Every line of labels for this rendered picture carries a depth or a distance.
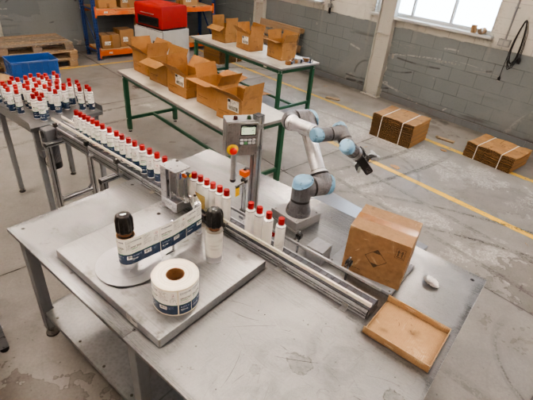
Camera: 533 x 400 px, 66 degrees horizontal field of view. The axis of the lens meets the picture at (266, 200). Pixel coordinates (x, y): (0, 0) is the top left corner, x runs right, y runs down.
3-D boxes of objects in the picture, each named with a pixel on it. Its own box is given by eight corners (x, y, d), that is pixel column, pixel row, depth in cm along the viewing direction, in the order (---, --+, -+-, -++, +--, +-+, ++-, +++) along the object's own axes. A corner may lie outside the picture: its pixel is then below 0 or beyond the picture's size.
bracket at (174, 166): (159, 165, 231) (159, 163, 230) (174, 159, 238) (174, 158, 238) (174, 174, 224) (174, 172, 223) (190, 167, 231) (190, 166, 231)
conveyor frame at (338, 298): (141, 184, 270) (141, 178, 268) (155, 178, 278) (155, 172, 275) (366, 320, 187) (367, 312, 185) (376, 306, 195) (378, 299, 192)
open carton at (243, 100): (205, 117, 391) (206, 78, 371) (243, 106, 424) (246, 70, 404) (234, 130, 371) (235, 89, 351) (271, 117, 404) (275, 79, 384)
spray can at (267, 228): (258, 243, 220) (262, 211, 209) (265, 239, 224) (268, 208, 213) (266, 248, 217) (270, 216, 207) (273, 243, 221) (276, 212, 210)
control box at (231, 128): (222, 148, 222) (223, 114, 211) (252, 147, 226) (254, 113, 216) (225, 156, 213) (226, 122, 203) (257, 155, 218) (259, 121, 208)
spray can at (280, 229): (270, 250, 216) (274, 217, 205) (277, 245, 220) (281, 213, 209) (278, 254, 214) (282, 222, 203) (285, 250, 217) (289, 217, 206)
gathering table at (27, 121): (14, 190, 400) (-13, 98, 350) (75, 170, 442) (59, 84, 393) (52, 221, 363) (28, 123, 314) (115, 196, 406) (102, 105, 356)
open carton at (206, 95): (183, 101, 421) (182, 65, 401) (224, 94, 454) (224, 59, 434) (209, 116, 395) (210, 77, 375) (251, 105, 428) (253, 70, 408)
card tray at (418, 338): (362, 332, 181) (363, 325, 179) (387, 300, 199) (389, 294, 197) (427, 373, 166) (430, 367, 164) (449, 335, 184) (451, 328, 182)
